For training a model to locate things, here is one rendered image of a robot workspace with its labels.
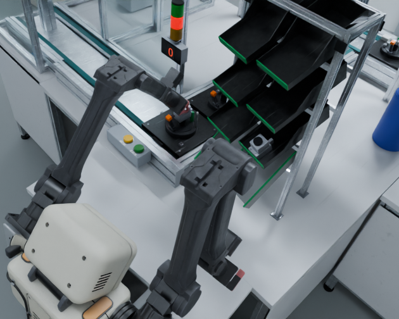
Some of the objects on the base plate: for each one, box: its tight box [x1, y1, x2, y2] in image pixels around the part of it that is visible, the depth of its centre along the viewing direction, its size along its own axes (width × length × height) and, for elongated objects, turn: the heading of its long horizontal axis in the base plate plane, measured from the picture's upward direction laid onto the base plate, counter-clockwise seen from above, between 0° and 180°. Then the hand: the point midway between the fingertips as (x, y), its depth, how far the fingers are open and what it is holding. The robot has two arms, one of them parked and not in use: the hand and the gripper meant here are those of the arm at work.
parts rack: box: [226, 0, 386, 221], centre depth 146 cm, size 21×36×80 cm, turn 39°
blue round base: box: [372, 87, 399, 152], centre depth 190 cm, size 16×16×27 cm
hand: (183, 107), depth 169 cm, fingers closed on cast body, 4 cm apart
